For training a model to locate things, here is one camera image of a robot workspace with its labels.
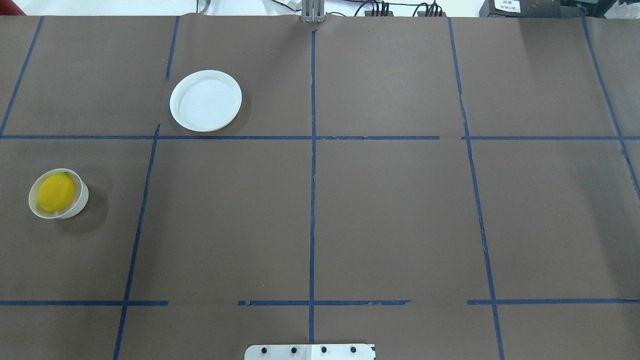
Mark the white camera stand base plate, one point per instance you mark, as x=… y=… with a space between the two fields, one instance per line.
x=338 y=351

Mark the white bowl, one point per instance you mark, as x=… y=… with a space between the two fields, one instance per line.
x=79 y=202

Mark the yellow lemon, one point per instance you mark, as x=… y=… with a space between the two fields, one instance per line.
x=56 y=192

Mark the aluminium frame post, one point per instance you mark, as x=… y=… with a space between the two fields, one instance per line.
x=313 y=11

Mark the black computer box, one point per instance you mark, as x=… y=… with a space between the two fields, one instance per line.
x=527 y=9

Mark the white round plate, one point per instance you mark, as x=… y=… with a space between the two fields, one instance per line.
x=206 y=101

